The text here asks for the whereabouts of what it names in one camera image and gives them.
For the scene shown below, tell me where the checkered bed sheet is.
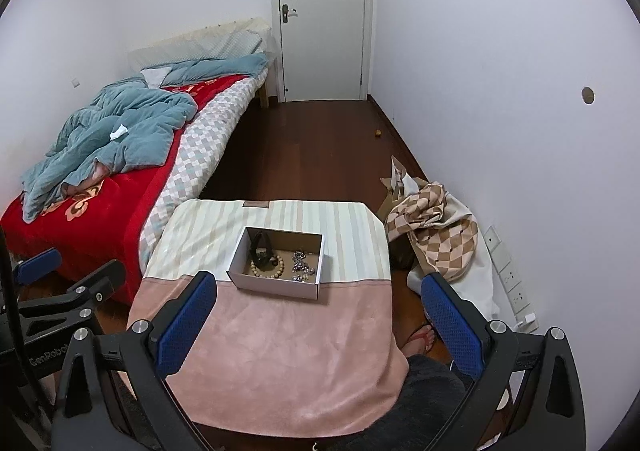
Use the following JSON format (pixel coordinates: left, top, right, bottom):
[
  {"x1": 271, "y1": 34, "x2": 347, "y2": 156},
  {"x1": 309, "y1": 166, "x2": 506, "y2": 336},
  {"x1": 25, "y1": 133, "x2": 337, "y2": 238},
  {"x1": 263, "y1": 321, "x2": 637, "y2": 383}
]
[{"x1": 139, "y1": 70, "x2": 268, "y2": 271}]

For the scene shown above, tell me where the round wall hole cover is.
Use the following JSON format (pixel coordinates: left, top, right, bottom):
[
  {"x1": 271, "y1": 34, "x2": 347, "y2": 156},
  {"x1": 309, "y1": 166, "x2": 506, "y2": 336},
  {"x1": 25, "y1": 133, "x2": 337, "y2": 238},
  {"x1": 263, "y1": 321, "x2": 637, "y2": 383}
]
[{"x1": 582, "y1": 86, "x2": 596, "y2": 106}]

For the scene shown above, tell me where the pink striped table blanket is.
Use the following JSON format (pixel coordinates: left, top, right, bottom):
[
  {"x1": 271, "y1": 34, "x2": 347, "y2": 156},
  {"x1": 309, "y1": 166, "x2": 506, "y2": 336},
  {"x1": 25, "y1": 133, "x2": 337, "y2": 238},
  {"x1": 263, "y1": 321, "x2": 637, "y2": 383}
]
[{"x1": 129, "y1": 200, "x2": 408, "y2": 438}]

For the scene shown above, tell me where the dark fluffy garment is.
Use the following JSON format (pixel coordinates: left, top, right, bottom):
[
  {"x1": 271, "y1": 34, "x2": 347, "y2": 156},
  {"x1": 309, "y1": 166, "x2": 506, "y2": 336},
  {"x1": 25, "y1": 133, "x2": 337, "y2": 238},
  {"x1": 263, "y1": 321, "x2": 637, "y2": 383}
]
[{"x1": 329, "y1": 355, "x2": 466, "y2": 450}]

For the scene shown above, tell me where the wooden bead bracelet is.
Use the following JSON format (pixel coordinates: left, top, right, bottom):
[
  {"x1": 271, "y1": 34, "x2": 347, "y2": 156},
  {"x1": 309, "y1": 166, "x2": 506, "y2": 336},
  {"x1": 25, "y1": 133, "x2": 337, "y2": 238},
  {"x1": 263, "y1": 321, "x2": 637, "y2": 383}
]
[{"x1": 248, "y1": 254, "x2": 286, "y2": 280}]

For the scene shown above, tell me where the red flip flop foot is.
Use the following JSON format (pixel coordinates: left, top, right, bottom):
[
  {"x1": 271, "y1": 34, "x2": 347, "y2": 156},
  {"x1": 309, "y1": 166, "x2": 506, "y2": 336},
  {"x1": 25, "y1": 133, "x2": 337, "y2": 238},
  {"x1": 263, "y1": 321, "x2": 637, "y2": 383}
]
[{"x1": 401, "y1": 322, "x2": 437, "y2": 358}]

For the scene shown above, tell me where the brown checkered cloth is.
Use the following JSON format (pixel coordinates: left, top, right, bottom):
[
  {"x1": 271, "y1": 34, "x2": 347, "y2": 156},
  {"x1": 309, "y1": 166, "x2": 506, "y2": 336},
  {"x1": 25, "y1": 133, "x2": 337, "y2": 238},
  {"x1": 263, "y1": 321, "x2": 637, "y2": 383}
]
[{"x1": 382, "y1": 182, "x2": 480, "y2": 282}]

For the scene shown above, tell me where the white wall power strip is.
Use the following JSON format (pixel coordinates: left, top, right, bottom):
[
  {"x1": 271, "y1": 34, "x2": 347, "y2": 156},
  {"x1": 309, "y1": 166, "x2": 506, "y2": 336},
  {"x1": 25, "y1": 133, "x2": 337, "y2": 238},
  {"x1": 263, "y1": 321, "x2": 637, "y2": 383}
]
[{"x1": 484, "y1": 226, "x2": 539, "y2": 334}]

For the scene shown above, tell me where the white cardboard box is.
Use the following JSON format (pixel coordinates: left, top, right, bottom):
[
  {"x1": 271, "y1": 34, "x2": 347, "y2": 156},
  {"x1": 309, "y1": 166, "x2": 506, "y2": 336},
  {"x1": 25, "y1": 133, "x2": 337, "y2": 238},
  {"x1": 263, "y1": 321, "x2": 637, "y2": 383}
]
[{"x1": 227, "y1": 226, "x2": 324, "y2": 301}]

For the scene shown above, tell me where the red blanket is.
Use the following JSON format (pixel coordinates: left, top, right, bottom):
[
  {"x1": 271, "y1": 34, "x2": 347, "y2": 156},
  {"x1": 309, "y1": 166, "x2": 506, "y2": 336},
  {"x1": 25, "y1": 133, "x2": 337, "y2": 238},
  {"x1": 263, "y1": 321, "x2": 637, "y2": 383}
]
[{"x1": 0, "y1": 74, "x2": 252, "y2": 306}]

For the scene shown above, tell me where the white door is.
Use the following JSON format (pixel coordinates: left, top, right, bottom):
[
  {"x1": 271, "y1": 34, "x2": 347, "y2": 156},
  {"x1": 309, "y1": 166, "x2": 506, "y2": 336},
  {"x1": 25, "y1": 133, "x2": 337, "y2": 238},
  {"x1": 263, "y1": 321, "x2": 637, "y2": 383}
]
[{"x1": 272, "y1": 0, "x2": 372, "y2": 102}]

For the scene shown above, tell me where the black fitness band watch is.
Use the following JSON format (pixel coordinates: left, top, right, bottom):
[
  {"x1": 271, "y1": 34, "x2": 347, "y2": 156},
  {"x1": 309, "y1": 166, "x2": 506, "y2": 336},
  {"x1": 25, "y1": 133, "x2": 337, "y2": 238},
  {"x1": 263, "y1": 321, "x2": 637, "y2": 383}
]
[{"x1": 250, "y1": 231, "x2": 278, "y2": 270}]

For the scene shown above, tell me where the striped pillow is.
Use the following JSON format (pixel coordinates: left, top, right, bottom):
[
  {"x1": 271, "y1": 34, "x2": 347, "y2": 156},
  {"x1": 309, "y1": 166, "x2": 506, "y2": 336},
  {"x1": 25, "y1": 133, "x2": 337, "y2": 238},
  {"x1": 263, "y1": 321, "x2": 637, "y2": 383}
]
[{"x1": 127, "y1": 18, "x2": 276, "y2": 71}]

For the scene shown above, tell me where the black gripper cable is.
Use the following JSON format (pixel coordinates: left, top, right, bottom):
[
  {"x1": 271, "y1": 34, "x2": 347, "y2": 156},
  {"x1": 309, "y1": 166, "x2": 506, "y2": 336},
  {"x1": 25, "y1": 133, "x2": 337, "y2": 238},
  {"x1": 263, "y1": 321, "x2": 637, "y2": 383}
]
[{"x1": 0, "y1": 224, "x2": 47, "y2": 432}]

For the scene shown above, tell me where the teal quilt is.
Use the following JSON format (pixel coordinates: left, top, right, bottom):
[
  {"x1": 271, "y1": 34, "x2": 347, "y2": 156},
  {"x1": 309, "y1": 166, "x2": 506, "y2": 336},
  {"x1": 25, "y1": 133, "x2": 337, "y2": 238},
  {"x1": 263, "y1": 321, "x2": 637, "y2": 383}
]
[{"x1": 22, "y1": 52, "x2": 268, "y2": 224}]

